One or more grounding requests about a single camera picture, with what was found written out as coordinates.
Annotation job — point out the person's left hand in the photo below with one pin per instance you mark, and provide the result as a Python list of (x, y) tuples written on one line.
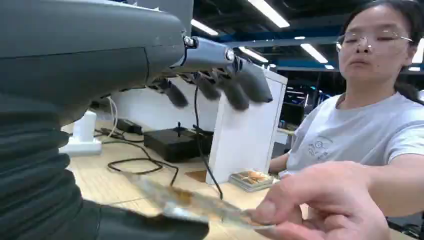
[(324, 198)]

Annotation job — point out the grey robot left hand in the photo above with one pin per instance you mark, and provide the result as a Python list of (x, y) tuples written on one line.
[(82, 43)]

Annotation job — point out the glossy printed card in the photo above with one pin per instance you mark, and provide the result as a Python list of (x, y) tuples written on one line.
[(195, 203)]

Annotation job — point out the stack of printed cards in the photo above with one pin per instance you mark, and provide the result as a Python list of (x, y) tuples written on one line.
[(251, 180)]

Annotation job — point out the person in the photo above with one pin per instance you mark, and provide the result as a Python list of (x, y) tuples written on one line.
[(364, 129)]

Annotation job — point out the white plug stand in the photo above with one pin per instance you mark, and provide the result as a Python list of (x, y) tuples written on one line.
[(82, 136)]

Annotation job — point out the black power adapter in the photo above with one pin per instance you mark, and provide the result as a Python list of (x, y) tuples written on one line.
[(128, 126)]

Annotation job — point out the white upright box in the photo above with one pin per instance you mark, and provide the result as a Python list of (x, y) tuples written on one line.
[(245, 139)]

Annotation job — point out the long ceiling light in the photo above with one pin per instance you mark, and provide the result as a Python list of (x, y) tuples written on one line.
[(314, 53), (204, 27), (269, 12), (253, 54), (419, 53)]

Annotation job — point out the black flat box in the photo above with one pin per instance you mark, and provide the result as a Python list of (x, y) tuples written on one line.
[(175, 144)]

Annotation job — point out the ribbed grey left arm sleeve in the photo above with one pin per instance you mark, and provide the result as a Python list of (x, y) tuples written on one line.
[(33, 172)]

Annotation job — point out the thin-rimmed eyeglasses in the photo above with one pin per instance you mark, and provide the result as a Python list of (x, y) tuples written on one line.
[(364, 39)]

